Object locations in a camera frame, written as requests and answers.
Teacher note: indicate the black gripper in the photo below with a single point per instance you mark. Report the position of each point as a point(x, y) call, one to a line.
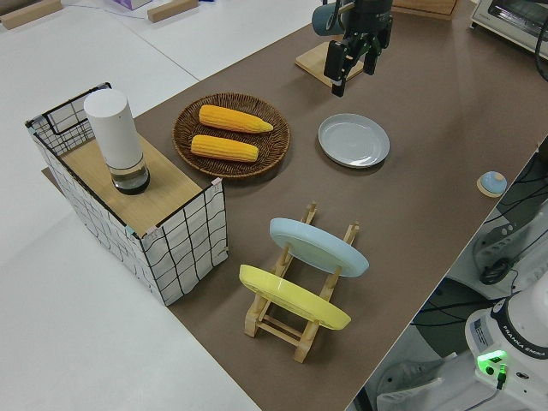
point(371, 17)

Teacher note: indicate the gray plate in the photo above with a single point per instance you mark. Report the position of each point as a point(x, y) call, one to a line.
point(353, 141)

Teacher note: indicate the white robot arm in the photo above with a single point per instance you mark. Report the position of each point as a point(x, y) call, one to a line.
point(518, 325)

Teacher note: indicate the light blue plate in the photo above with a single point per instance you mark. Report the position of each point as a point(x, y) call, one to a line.
point(317, 246)

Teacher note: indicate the yellow plate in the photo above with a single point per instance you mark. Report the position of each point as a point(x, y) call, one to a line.
point(291, 297)

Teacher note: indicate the wooden mug tree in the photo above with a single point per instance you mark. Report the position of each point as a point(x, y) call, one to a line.
point(312, 64)

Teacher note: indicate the teal mug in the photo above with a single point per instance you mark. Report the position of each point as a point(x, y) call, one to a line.
point(325, 19)

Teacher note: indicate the brown table mat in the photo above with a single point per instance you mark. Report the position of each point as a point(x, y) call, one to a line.
point(428, 107)

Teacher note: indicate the wooden drawer cabinet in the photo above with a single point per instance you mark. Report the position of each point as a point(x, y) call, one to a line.
point(424, 7)

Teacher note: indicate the long pointed yellow corn cob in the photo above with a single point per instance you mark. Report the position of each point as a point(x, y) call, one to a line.
point(231, 118)

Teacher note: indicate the short blunt yellow corn cob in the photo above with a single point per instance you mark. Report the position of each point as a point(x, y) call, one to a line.
point(222, 148)

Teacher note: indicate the cream toaster oven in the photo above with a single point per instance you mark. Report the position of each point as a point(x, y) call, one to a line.
point(505, 15)

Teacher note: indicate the round wicker tray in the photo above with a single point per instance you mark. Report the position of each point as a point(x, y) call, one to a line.
point(231, 169)

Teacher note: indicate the wooden block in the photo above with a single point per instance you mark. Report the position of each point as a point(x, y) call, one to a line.
point(171, 10)
point(30, 15)

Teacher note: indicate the wooden basket lid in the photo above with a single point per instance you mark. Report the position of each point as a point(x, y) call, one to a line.
point(167, 188)

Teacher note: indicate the purple box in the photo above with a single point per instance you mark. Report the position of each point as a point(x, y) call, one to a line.
point(128, 3)

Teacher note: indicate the white cylindrical bottle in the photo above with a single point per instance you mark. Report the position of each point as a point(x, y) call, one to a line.
point(113, 132)

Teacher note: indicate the wooden dish rack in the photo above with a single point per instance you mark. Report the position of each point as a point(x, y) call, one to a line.
point(274, 329)

